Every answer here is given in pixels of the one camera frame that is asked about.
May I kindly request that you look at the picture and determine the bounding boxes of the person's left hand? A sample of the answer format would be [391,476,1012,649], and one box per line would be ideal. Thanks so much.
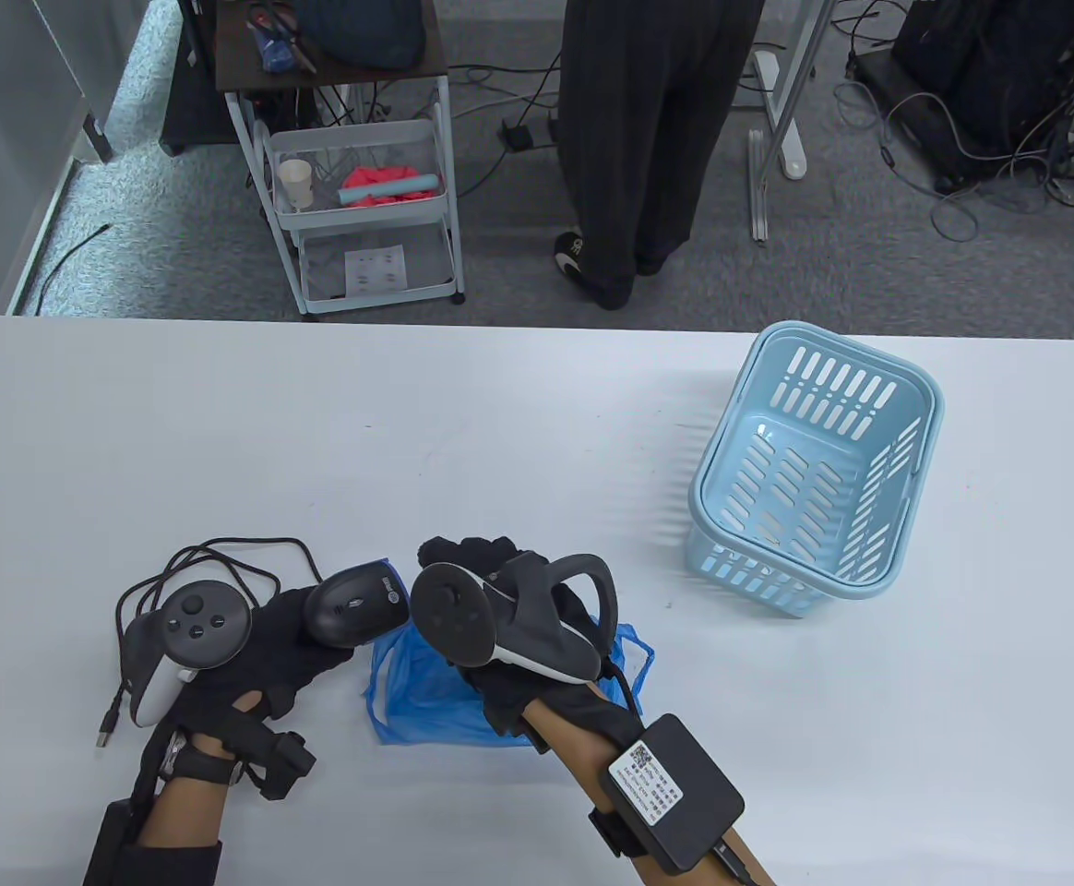
[161,591,355,756]

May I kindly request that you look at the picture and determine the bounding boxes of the person's right hand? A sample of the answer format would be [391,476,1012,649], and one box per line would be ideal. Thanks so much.
[417,535,649,739]

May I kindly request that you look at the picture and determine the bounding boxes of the blue plastic bag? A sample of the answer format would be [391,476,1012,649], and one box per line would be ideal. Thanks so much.
[366,623,656,747]

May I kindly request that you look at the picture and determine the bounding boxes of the person's left forearm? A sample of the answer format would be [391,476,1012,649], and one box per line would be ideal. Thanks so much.
[85,752,238,886]

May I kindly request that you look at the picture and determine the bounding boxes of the grey white left hand controller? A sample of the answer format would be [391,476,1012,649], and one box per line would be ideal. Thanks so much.
[124,580,254,728]

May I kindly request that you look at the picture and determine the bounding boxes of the printed paper sheet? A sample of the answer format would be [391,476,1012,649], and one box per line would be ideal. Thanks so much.
[345,245,408,296]

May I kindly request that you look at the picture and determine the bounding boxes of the light blue plastic basket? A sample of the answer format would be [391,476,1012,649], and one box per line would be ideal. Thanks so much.
[686,321,944,617]

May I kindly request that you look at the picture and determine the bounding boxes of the white rolling cart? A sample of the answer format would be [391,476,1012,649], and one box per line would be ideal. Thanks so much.
[223,69,466,322]

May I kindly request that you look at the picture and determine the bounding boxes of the white paper cup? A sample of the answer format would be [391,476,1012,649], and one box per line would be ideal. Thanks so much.
[277,159,314,211]

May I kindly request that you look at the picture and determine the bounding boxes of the teal roll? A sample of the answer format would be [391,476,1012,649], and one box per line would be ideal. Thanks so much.
[335,171,437,206]

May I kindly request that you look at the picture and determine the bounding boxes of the red cloth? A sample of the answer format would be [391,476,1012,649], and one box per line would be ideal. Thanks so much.
[341,162,439,206]

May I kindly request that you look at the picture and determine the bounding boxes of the black cabinet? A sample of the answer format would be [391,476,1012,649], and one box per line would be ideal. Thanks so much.
[161,0,243,156]

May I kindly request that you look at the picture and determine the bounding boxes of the grey metal rails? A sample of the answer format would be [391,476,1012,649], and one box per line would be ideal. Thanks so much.
[747,129,770,244]

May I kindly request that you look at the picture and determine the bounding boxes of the blue packet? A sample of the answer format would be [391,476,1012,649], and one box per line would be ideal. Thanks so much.
[242,5,316,73]

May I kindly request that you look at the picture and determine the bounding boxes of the white desk leg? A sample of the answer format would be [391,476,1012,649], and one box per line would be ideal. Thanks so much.
[747,0,841,181]

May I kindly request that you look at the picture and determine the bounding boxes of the dark blue bag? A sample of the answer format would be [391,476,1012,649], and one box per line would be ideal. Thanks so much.
[295,0,427,70]

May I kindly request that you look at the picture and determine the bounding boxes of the black computer case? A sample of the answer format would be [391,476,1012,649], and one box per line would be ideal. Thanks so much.
[888,0,1074,195]

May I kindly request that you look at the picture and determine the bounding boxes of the black wrist strap module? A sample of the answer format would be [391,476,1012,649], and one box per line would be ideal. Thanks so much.
[251,731,316,802]

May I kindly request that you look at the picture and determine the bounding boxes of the black camera cable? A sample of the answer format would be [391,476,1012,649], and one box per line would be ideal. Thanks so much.
[603,657,764,886]

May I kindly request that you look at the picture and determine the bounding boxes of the black arm strap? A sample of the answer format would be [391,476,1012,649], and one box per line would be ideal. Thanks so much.
[117,838,222,886]
[590,808,649,859]

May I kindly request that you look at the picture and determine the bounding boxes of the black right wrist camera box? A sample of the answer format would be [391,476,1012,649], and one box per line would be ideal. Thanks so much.
[600,713,746,876]

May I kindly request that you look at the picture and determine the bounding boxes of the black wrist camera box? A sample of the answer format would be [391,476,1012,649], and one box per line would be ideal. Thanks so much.
[83,798,149,886]
[600,713,746,876]

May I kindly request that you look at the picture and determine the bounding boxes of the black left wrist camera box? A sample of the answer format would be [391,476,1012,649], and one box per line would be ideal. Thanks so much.
[83,798,149,886]

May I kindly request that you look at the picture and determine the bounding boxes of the black floor cable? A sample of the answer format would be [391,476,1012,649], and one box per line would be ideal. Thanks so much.
[36,224,112,310]

